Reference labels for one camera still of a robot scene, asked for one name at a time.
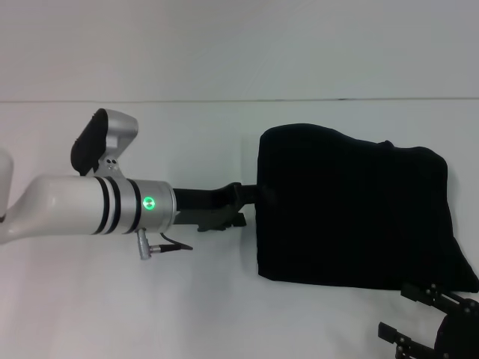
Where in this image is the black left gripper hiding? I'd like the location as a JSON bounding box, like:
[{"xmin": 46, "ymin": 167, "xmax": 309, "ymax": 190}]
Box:
[{"xmin": 174, "ymin": 182, "xmax": 278, "ymax": 233}]

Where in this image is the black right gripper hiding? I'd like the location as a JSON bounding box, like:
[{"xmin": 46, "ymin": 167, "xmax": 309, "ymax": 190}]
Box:
[{"xmin": 377, "ymin": 283, "xmax": 479, "ymax": 359}]

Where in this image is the black shirt with FREE print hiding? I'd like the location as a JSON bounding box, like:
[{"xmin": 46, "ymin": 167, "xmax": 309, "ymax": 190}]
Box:
[{"xmin": 256, "ymin": 123, "xmax": 479, "ymax": 295}]

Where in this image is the silver metal connector plug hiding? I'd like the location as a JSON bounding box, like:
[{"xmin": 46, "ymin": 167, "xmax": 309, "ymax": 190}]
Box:
[{"xmin": 135, "ymin": 228, "xmax": 156, "ymax": 261}]

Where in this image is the reddish brown cable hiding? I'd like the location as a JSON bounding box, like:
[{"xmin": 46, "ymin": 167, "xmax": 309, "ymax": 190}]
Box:
[{"xmin": 151, "ymin": 232, "xmax": 194, "ymax": 252}]

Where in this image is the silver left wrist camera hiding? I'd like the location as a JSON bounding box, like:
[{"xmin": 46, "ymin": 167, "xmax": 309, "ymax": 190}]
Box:
[{"xmin": 70, "ymin": 108, "xmax": 139, "ymax": 179}]

